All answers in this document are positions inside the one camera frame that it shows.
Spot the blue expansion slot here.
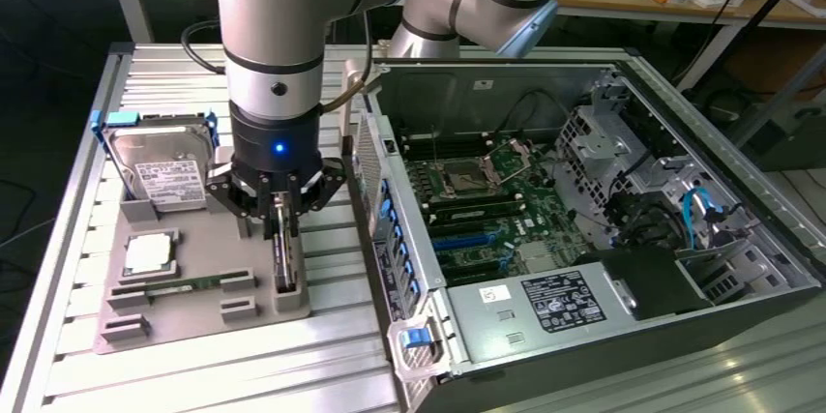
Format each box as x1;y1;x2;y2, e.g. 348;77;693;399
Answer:
432;233;495;251

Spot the CPU socket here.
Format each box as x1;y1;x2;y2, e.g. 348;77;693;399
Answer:
438;159;492;197

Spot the black plastic shroud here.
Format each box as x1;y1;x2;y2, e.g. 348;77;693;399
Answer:
575;247;713;321

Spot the black wire in case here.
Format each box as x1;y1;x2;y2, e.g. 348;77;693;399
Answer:
496;88;570;134

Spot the silver chipset heatsink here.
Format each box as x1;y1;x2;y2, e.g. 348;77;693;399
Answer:
515;243;560;274

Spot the black expansion slot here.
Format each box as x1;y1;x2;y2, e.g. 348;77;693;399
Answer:
444;257;503;284

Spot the grey power supply unit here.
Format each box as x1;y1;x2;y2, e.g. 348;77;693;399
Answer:
444;260;642;367

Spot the graphics card with black fan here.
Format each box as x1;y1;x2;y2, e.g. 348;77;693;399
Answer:
268;190;304;294

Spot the wooden workbench with clutter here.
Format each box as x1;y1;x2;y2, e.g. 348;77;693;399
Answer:
551;0;826;91

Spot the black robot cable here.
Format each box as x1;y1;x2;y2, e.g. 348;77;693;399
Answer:
179;10;379;114

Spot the blue data wire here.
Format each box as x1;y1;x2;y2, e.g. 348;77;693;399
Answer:
679;187;719;251

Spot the black RAM stick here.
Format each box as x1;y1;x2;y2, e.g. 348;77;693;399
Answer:
427;206;522;226

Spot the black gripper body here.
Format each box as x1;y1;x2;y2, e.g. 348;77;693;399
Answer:
228;103;326;180

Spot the green motherboard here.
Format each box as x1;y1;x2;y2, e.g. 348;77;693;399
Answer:
399;134;603;288

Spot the metal socket cover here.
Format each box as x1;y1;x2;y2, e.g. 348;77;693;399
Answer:
482;136;538;183

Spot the grey plastic parts rack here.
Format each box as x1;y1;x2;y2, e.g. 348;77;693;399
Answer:
93;144;312;355

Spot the metal disk bay cage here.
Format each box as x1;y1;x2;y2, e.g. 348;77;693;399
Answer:
555;103;650;194

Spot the green RAM stick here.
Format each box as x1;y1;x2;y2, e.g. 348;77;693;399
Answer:
143;277;224;296

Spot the hard disk with blue carrier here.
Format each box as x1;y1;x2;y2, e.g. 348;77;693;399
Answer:
89;110;224;214

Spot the silver CPU chip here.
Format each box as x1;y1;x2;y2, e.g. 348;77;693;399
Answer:
123;233;177;273

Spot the open black PC case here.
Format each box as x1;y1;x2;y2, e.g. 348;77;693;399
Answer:
338;57;826;413

